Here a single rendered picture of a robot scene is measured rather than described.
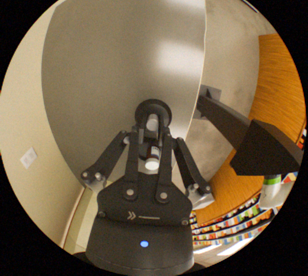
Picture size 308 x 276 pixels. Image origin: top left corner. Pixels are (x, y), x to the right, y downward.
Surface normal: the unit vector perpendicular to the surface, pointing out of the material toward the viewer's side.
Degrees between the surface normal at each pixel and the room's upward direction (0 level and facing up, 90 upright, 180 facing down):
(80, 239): 90
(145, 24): 0
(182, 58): 0
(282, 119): 90
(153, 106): 0
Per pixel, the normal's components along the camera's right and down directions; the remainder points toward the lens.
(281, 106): -0.99, -0.12
